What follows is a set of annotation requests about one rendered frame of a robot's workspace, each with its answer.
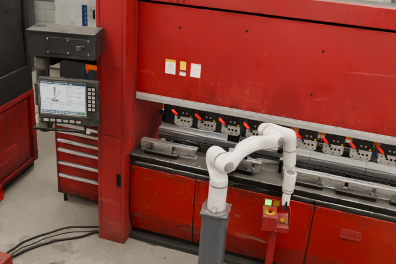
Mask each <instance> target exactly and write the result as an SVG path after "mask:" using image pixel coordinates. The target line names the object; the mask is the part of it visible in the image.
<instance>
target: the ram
mask: <svg viewBox="0 0 396 264"><path fill-rule="evenodd" d="M166 59H168V60H175V61H176V70H175V74H169V73H165V67H166ZM181 61H183V62H186V70H180V62H181ZM191 63H194V64H201V73H200V78H195V77H190V67H191ZM180 71H183V72H186V76H183V75H180ZM136 91H137V92H141V93H147V94H154V95H160V96H164V97H171V98H177V99H181V100H187V101H194V102H198V103H204V104H210V105H217V106H221V107H227V108H234V109H237V110H244V111H250V112H254V113H261V114H267V115H271V116H277V117H283V118H290V119H294V120H300V121H307V122H310V123H317V124H323V125H328V126H334V127H340V128H346V129H350V130H356V131H363V132H367V133H373V134H380V135H383V136H390V137H396V31H388V30H383V29H373V28H364V27H355V26H350V25H341V24H332V23H326V22H317V21H308V20H302V19H293V18H284V17H278V16H269V15H260V14H251V13H245V12H236V11H227V10H222V9H213V8H203V7H198V6H188V5H179V4H170V3H165V2H156V1H146V0H140V1H138V27H137V86H136ZM136 98H138V99H142V100H148V101H154V102H158V103H165V104H171V105H177V106H181V107H187V108H193V109H197V110H203V111H209V112H214V113H220V114H226V115H230V116H236V117H242V118H248V119H253V120H259V121H265V122H268V123H275V124H281V125H285V126H291V127H297V128H304V129H307V130H313V131H320V132H324V133H330V134H336V135H340V136H347V137H353V138H359V139H363V140H369V141H375V142H379V143H385V144H392V145H395V146H396V141H389V140H383V139H380V138H373V137H367V136H360V135H357V134H350V133H344V132H340V131H334V130H327V129H324V128H317V127H311V126H305V125H301V124H295V123H289V122H284V121H278V120H272V119H268V118H262V117H255V116H251V115H245V114H239V113H233V112H228V111H222V110H216V109H212V108H206V107H199V106H196V105H189V104H183V103H177V102H173V101H166V100H160V99H156V98H150V97H143V96H140V95H136Z"/></svg>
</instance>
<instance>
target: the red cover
mask: <svg viewBox="0 0 396 264"><path fill-rule="evenodd" d="M152 1H161V2H170V3H175V4H185V5H194V6H203V7H209V8H218V9H227V10H232V11H242V12H251V13H256V14H266V15H275V16H280V17H290V18H299V19H308V20H313V21H322V22H332V23H337V24H347V25H356V26H361V27H370V28H379V29H388V30H394V31H396V7H393V6H382V5H372V4H362V3H356V2H345V1H335V0H152Z"/></svg>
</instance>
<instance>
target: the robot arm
mask: <svg viewBox="0 0 396 264"><path fill-rule="evenodd" d="M258 133H259V135H260V136H251V137H248V138H246V139H244V140H242V141H241V142H239V143H238V144H237V145H236V146H235V150H234V151H233V152H231V153H229V154H228V153H227V152H226V151H224V150H223V149H222V148H221V147H219V146H212V147H210V148H209V149H208V151H207V153H206V164H207V169H208V171H209V175H210V181H209V194H208V200H207V201H205V202H204V203H203V204H202V210H203V211H204V212H205V213H206V214H207V215H210V216H214V217H222V216H225V215H228V214H229V213H230V206H229V204H228V203H226V196H227V185H228V176H227V173H230V172H232V171H233V170H234V169H235V168H236V167H237V165H238V164H239V163H240V162H241V160H242V159H243V158H245V157H246V156H247V155H249V154H251V153H253V152H254V151H257V150H261V149H274V148H277V147H279V146H281V145H282V144H283V167H284V179H283V186H282V191H283V195H282V205H283V206H282V210H284V211H286V210H287V206H289V202H290V198H291V194H292V193H293V191H294V188H295V182H296V175H297V173H296V172H295V164H296V133H295V132H294V131H293V130H292V129H290V128H286V127H281V126H279V125H276V124H272V123H262V124H261V125H260V126H259V127H258Z"/></svg>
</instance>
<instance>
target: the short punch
mask: <svg viewBox="0 0 396 264"><path fill-rule="evenodd" d="M239 142H240V135H239V136H232V135H227V143H230V144H236V145H237V144H238V143H239Z"/></svg>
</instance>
